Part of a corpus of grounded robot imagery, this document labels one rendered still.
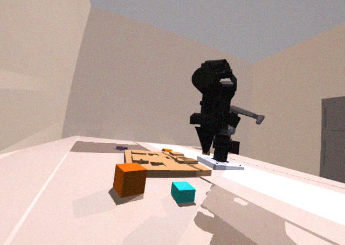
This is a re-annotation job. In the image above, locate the teal cube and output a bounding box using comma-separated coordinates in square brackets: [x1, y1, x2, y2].
[170, 181, 196, 203]

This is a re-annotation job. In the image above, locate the orange cube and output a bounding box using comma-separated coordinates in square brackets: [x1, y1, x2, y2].
[113, 163, 147, 198]

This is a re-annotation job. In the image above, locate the tan square puzzle board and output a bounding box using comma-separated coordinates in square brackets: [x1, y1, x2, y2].
[124, 150, 212, 177]

